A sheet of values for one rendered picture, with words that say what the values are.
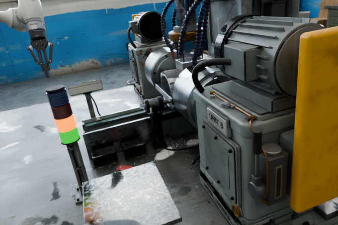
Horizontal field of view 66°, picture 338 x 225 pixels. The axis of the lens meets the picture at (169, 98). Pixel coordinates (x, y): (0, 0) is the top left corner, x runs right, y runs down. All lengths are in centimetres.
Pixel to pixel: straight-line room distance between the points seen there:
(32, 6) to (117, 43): 529
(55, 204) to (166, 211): 47
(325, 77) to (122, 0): 629
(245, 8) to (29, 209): 112
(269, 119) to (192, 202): 43
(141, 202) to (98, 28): 606
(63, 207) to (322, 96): 87
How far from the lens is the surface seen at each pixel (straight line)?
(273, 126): 63
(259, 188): 64
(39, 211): 108
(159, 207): 75
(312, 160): 63
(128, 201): 79
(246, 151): 63
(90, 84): 141
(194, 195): 95
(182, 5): 120
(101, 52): 673
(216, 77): 94
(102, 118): 132
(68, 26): 667
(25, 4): 152
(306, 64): 53
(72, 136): 91
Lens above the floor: 144
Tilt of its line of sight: 21 degrees down
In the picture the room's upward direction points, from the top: 7 degrees counter-clockwise
